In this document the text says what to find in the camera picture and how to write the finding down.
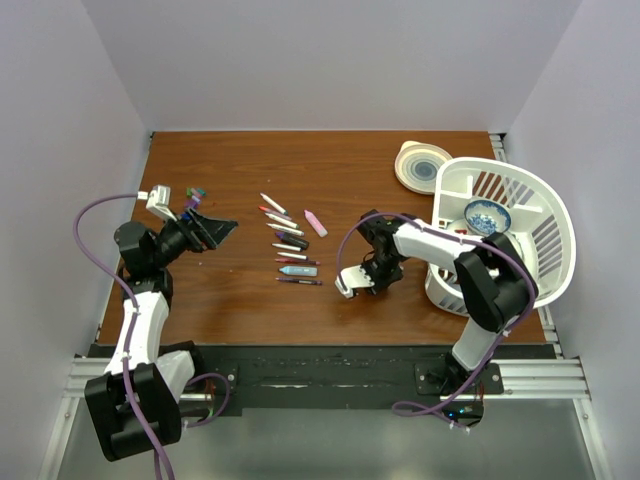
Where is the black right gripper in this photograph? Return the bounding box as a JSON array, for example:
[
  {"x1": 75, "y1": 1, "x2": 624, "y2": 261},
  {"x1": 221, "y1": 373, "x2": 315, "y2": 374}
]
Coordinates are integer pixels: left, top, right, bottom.
[{"x1": 355, "y1": 253, "x2": 403, "y2": 294}]

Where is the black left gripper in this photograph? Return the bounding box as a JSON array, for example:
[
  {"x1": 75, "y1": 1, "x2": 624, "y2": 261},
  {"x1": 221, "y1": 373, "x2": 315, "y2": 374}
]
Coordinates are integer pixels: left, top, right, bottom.
[{"x1": 151, "y1": 206, "x2": 236, "y2": 268}]

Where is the pink marker pen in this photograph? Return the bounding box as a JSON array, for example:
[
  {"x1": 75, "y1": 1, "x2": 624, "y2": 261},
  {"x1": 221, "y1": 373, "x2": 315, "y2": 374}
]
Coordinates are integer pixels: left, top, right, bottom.
[{"x1": 258, "y1": 206, "x2": 293, "y2": 221}]

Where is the teal tip white marker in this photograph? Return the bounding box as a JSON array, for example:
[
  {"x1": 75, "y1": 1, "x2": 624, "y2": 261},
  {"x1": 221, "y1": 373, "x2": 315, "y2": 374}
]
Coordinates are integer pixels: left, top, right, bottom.
[{"x1": 260, "y1": 193, "x2": 288, "y2": 216}]

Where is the dark purple gel pen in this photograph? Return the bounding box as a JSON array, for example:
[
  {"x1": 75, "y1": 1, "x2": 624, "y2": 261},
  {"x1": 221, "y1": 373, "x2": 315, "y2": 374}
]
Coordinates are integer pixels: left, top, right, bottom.
[{"x1": 275, "y1": 277, "x2": 323, "y2": 286}]

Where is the pink highlighter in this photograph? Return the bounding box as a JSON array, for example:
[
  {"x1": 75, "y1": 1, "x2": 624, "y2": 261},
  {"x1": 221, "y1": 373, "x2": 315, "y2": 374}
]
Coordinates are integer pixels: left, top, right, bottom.
[{"x1": 304, "y1": 210, "x2": 328, "y2": 238}]

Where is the purple black highlighter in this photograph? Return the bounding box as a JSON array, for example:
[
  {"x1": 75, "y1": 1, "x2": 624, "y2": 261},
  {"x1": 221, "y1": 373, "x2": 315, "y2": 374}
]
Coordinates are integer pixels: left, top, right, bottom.
[{"x1": 275, "y1": 231, "x2": 309, "y2": 251}]

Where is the light blue highlighter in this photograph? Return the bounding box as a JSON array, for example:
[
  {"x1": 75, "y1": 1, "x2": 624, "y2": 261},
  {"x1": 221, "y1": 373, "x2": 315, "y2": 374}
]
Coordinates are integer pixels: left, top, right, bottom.
[{"x1": 279, "y1": 265, "x2": 318, "y2": 277}]

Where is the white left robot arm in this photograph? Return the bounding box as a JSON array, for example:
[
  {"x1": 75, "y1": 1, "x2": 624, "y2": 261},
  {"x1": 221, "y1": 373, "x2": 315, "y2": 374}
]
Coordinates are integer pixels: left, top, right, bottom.
[{"x1": 84, "y1": 208, "x2": 238, "y2": 461}]

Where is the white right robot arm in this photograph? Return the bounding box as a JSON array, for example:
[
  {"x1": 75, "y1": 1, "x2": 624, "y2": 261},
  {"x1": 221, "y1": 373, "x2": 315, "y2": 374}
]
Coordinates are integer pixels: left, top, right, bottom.
[{"x1": 357, "y1": 210, "x2": 539, "y2": 393}]

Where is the white watermelon pattern plate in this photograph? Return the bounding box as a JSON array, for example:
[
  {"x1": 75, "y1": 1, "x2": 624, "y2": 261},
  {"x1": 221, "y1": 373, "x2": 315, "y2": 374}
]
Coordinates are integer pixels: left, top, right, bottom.
[{"x1": 445, "y1": 219, "x2": 524, "y2": 258}]

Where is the cream plate with grey spiral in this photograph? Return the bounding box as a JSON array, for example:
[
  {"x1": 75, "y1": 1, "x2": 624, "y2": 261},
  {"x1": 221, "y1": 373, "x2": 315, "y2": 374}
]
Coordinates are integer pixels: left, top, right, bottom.
[{"x1": 394, "y1": 141, "x2": 453, "y2": 195}]

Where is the blue floral ceramic bowl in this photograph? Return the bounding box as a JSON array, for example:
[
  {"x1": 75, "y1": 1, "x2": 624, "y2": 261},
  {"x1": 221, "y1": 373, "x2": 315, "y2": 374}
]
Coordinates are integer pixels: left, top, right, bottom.
[{"x1": 463, "y1": 199, "x2": 512, "y2": 237}]

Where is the white plastic dish rack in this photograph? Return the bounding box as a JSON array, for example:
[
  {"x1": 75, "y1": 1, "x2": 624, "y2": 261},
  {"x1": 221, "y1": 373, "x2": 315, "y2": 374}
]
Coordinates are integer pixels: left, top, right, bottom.
[{"x1": 423, "y1": 156, "x2": 578, "y2": 316}]

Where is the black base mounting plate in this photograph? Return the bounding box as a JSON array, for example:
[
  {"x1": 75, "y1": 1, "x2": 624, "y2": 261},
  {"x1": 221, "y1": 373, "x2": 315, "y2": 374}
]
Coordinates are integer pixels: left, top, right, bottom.
[{"x1": 84, "y1": 342, "x2": 553, "y2": 434}]

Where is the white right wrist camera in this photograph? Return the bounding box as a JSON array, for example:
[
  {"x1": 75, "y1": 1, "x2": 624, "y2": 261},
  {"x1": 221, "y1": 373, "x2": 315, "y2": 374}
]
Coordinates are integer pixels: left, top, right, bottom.
[{"x1": 335, "y1": 265, "x2": 374, "y2": 299}]

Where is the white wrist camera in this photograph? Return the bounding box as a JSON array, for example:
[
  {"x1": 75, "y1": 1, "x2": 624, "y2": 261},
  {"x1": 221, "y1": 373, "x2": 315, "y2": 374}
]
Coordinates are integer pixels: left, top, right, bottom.
[
  {"x1": 335, "y1": 265, "x2": 374, "y2": 299},
  {"x1": 137, "y1": 185, "x2": 176, "y2": 221}
]

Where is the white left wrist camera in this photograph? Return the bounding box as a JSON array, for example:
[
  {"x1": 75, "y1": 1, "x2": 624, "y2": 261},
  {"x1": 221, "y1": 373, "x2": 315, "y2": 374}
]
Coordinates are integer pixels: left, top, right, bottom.
[{"x1": 137, "y1": 185, "x2": 176, "y2": 221}]

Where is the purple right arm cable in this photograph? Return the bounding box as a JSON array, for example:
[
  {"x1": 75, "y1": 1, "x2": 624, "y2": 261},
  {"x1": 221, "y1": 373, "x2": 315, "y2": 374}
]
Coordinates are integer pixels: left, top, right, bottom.
[{"x1": 335, "y1": 213, "x2": 540, "y2": 422}]

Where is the aluminium frame rail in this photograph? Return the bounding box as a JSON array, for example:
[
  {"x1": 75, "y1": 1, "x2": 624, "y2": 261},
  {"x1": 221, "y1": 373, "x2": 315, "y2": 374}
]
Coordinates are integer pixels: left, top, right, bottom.
[{"x1": 63, "y1": 357, "x2": 591, "y2": 400}]

